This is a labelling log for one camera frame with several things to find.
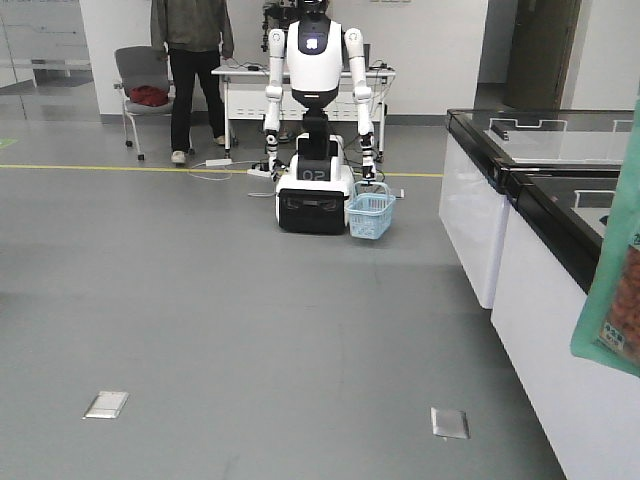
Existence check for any teal goji berry pouch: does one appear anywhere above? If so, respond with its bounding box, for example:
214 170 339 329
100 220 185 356
570 111 639 376

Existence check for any light blue shopping basket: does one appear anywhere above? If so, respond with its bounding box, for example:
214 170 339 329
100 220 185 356
346 180 396 240

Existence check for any white humanoid robot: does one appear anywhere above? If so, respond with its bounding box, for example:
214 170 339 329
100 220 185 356
264 1 376 234

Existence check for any white desk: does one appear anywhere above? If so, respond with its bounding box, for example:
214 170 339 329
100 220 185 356
212 64 396 157

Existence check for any white chest freezer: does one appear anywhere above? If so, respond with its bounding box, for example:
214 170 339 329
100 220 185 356
439 109 639 479

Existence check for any grey chair with red bag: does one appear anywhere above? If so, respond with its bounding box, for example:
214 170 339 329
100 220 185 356
114 46 173 161

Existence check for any person in grey jacket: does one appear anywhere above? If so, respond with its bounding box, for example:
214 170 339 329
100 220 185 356
150 0 234 165

